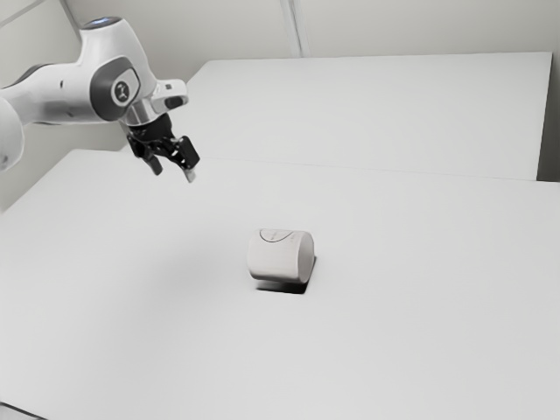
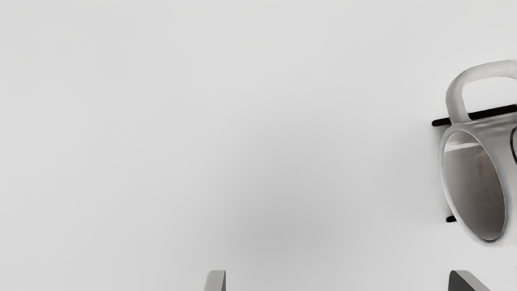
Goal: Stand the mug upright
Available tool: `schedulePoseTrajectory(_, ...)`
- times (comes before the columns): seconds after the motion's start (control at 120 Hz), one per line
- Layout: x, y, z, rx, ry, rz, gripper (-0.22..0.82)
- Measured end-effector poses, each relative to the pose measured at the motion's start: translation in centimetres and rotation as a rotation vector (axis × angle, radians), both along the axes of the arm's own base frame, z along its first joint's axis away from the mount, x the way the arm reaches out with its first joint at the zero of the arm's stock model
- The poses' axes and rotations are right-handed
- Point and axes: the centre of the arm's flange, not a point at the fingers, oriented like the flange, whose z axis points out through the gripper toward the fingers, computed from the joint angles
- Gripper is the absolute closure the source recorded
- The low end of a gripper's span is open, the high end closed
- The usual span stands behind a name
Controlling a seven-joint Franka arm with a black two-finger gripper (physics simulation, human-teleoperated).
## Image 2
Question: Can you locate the white ceramic mug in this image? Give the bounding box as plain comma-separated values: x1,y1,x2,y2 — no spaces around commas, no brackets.
438,59,517,247

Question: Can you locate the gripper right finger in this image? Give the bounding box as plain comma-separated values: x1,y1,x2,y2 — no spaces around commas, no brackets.
448,270,491,291

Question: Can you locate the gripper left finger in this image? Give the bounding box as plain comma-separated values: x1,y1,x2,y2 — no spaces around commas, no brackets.
204,270,227,291

